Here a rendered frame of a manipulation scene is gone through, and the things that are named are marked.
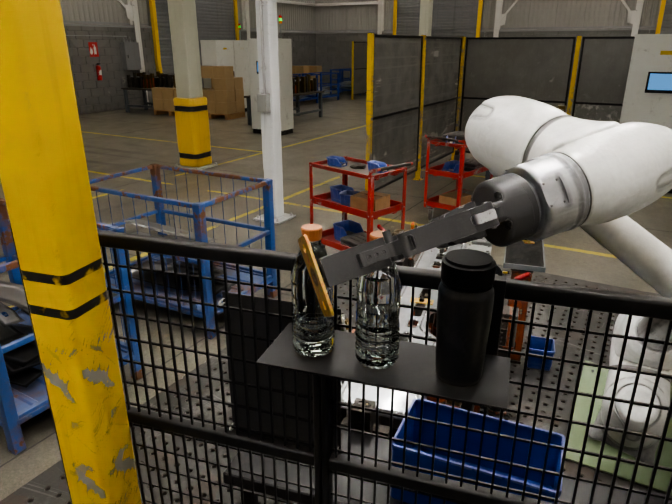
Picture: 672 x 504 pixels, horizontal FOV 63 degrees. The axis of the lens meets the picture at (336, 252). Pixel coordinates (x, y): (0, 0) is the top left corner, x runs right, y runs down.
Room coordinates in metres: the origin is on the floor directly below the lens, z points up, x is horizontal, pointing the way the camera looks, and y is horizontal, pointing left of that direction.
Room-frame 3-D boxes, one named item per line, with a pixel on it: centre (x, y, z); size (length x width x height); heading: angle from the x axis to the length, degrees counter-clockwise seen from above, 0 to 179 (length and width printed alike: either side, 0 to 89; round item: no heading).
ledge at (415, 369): (0.72, -0.07, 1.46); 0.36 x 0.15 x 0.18; 72
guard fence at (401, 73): (7.99, -1.22, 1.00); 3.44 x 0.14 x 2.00; 150
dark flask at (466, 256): (0.67, -0.17, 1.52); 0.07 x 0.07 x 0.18
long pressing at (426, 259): (1.81, -0.31, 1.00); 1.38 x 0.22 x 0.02; 162
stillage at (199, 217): (3.89, 1.18, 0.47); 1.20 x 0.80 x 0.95; 61
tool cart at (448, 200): (6.08, -1.38, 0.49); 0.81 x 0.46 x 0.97; 138
